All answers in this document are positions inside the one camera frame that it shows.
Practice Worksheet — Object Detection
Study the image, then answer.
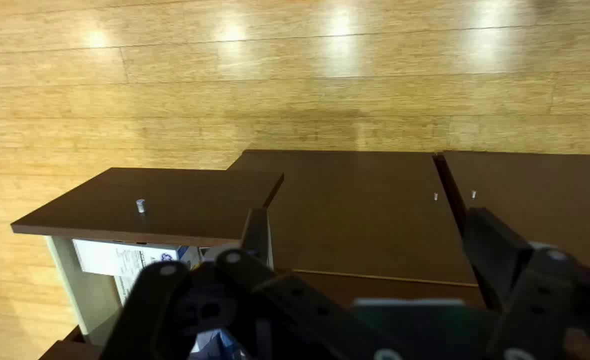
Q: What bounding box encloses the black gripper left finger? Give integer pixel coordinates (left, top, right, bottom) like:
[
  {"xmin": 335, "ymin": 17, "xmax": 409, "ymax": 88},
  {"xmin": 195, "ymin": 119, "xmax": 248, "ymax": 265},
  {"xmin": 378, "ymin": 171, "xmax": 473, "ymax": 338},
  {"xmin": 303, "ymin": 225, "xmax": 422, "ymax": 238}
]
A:
[{"xmin": 100, "ymin": 207, "xmax": 403, "ymax": 360}]

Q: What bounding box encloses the white printed paper sheet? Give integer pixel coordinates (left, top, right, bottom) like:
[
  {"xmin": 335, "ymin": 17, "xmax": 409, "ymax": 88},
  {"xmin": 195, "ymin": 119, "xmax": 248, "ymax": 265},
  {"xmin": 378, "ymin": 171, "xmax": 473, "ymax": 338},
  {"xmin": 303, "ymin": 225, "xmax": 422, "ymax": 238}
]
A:
[{"xmin": 71, "ymin": 238, "xmax": 205, "ymax": 303}]

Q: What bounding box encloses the dark brown wooden cabinet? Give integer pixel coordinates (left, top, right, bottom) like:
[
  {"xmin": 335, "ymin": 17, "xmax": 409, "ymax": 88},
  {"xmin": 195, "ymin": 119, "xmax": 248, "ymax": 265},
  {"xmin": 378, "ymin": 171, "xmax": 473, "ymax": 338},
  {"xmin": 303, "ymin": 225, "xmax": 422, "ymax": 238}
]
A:
[{"xmin": 230, "ymin": 149, "xmax": 590, "ymax": 360}]

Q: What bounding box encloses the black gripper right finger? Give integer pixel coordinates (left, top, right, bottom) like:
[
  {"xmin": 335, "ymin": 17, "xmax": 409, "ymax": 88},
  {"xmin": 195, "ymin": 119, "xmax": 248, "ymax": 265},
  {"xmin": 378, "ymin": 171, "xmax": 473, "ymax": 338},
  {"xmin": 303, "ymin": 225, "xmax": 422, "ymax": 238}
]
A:
[{"xmin": 462, "ymin": 207, "xmax": 590, "ymax": 360}]

